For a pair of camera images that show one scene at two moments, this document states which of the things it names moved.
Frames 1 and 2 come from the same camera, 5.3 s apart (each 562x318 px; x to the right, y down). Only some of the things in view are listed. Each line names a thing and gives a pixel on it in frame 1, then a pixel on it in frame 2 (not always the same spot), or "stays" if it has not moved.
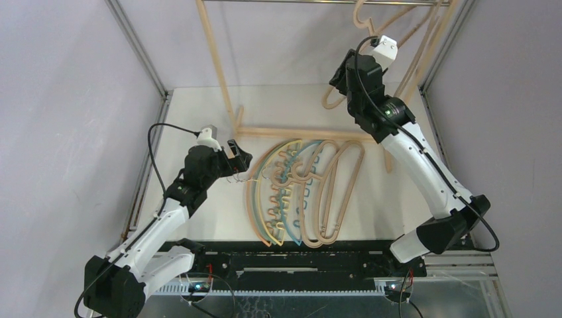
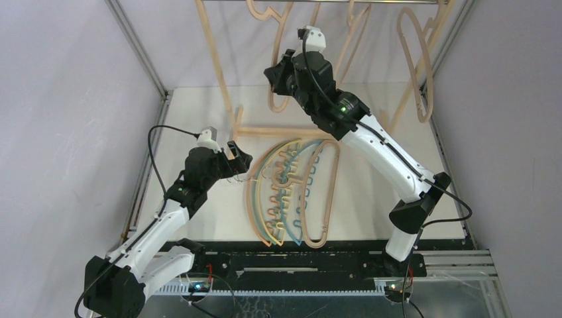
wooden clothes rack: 407,89 stays
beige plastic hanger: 376,32 to 419,101
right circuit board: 392,290 stays
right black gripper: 341,77 to 283,73
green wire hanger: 256,177 stays
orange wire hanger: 249,195 stays
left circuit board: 199,287 stays
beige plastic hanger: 328,178 to 280,18
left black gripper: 241,160 stays
